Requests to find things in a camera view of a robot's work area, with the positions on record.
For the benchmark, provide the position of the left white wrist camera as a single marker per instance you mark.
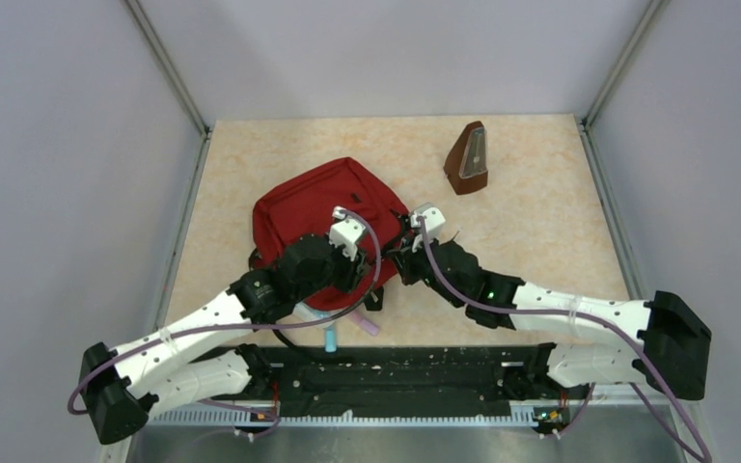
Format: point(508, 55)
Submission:
point(346, 233)

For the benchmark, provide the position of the pink highlighter pen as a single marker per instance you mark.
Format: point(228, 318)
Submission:
point(364, 324)

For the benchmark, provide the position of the blue packaged scissors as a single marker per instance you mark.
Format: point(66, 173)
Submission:
point(307, 314)

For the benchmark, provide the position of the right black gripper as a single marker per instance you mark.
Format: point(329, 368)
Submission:
point(405, 258)

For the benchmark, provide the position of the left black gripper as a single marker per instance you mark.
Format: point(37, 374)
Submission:
point(353, 270)

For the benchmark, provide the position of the red backpack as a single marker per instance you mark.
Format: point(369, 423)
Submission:
point(304, 205)

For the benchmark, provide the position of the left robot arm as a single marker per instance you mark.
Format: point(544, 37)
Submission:
point(122, 387)

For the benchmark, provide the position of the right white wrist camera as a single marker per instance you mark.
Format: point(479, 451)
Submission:
point(426, 221)

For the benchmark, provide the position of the light blue marker pen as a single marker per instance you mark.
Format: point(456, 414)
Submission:
point(330, 339)

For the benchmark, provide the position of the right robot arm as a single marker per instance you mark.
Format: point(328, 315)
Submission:
point(660, 341)

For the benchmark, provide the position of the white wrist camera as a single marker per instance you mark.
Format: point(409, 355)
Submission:
point(426, 221)
point(346, 233)

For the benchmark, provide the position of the brown wooden metronome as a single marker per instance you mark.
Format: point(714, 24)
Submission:
point(465, 166)

